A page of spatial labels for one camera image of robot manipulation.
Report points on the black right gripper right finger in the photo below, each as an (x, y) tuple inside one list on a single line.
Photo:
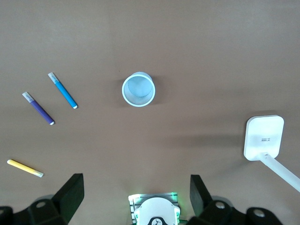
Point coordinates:
[(199, 197)]

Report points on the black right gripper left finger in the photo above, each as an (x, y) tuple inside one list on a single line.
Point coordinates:
[(68, 194)]

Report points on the blue marker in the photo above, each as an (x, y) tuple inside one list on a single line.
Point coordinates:
[(63, 91)]

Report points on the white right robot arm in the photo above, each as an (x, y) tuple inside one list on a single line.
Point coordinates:
[(155, 211)]

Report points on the yellow marker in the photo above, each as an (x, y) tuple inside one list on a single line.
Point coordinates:
[(23, 167)]

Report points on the white desk lamp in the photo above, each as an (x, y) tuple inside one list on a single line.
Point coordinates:
[(262, 136)]

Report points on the purple marker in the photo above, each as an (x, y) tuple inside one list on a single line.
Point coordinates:
[(39, 110)]

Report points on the translucent blue plastic cup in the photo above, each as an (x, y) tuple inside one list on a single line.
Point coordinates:
[(138, 90)]

